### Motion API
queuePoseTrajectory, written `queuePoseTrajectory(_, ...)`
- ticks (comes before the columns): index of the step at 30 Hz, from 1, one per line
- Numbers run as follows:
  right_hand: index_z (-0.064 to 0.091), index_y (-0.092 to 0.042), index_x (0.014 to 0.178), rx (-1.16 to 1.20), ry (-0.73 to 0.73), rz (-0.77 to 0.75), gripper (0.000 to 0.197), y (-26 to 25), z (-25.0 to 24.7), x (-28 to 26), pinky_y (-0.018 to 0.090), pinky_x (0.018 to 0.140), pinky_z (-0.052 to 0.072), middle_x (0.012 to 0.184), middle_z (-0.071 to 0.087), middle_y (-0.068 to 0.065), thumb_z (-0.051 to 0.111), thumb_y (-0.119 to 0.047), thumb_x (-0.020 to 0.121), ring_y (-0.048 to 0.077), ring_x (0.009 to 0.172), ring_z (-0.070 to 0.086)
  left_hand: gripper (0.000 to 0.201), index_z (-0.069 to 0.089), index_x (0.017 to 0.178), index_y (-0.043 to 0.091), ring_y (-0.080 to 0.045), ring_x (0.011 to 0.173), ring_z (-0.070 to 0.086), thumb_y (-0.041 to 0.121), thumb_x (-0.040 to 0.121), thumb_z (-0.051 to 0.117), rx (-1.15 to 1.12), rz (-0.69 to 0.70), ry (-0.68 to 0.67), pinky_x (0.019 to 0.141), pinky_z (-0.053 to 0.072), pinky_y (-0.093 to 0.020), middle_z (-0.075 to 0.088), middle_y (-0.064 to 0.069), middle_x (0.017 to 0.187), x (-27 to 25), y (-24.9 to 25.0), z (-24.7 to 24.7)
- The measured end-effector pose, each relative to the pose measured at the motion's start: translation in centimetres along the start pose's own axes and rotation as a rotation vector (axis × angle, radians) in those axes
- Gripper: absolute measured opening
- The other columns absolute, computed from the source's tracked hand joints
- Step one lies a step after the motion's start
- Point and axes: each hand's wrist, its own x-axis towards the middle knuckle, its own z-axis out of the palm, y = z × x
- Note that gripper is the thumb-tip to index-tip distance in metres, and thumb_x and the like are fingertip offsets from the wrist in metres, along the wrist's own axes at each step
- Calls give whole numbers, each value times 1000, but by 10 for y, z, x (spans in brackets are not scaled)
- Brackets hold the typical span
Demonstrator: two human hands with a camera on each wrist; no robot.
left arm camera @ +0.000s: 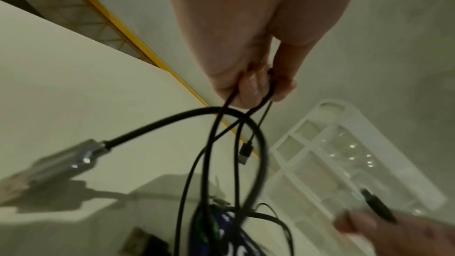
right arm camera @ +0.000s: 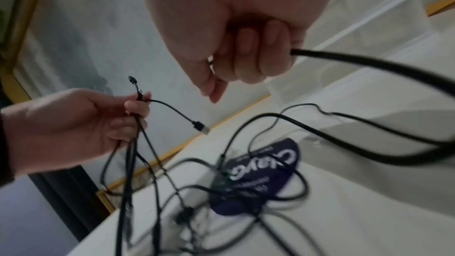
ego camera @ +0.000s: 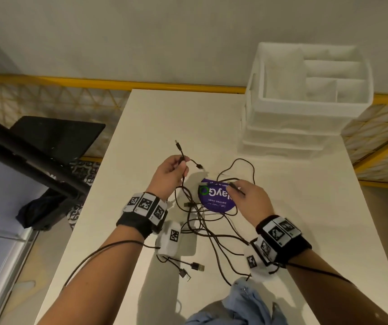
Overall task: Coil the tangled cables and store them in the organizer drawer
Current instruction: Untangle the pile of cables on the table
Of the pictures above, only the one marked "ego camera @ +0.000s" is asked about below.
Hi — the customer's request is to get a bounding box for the white plastic drawer organizer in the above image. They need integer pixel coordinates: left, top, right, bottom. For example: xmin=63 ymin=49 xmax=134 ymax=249
xmin=241 ymin=42 xmax=374 ymax=159

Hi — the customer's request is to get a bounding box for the patterned floor mat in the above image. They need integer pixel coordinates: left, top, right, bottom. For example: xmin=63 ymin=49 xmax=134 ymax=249
xmin=67 ymin=160 xmax=101 ymax=231

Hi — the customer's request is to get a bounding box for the thin dark camera wire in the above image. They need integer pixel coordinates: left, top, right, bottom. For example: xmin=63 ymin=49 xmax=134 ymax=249
xmin=268 ymin=262 xmax=354 ymax=285
xmin=63 ymin=241 xmax=161 ymax=288

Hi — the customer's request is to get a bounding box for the person's right forearm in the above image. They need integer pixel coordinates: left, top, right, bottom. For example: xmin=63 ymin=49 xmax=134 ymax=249
xmin=283 ymin=248 xmax=388 ymax=325

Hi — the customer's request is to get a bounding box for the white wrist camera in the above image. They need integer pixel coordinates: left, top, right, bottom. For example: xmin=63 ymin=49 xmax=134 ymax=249
xmin=245 ymin=245 xmax=278 ymax=281
xmin=156 ymin=220 xmax=182 ymax=257

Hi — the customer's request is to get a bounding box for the person's left forearm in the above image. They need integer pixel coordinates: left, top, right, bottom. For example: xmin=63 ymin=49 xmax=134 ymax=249
xmin=37 ymin=223 xmax=146 ymax=325

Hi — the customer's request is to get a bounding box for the person's left hand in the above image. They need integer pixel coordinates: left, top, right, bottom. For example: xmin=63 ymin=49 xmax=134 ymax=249
xmin=145 ymin=154 xmax=189 ymax=202

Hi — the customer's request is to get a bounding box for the thin black cable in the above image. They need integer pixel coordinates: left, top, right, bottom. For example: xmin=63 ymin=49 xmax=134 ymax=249
xmin=180 ymin=158 xmax=252 ymax=287
xmin=194 ymin=158 xmax=256 ymax=234

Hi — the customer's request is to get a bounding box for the thick black cable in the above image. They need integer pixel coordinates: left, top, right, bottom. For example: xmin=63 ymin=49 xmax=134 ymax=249
xmin=157 ymin=141 xmax=205 ymax=272

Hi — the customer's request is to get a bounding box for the round purple sticker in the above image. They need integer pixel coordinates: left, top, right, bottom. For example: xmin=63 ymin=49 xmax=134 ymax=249
xmin=198 ymin=178 xmax=239 ymax=213

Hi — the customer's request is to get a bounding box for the black bag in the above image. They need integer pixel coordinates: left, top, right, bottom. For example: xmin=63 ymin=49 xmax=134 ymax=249
xmin=15 ymin=189 xmax=79 ymax=231

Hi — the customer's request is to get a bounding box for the yellow metal lattice fence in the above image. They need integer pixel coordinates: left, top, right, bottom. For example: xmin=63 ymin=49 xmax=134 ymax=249
xmin=0 ymin=72 xmax=388 ymax=192

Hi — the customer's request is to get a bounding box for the blue denim clothing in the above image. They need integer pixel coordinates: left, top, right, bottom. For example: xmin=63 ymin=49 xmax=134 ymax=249
xmin=185 ymin=277 xmax=288 ymax=325

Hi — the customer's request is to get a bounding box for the black metal stand pole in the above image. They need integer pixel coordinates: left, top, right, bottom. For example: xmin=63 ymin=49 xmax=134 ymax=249
xmin=0 ymin=110 xmax=91 ymax=204

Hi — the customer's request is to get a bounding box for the person's right hand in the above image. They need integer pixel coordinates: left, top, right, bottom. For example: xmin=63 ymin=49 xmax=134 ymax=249
xmin=226 ymin=179 xmax=275 ymax=229

